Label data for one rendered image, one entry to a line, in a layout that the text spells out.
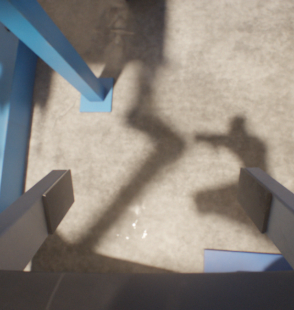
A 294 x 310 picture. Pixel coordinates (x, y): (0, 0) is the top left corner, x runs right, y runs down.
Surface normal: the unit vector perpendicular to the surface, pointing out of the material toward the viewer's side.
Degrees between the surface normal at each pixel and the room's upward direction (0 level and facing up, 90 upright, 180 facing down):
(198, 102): 0
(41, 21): 90
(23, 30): 90
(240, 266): 0
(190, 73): 0
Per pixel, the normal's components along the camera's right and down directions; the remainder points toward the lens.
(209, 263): -0.14, -0.12
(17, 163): 0.99, 0.03
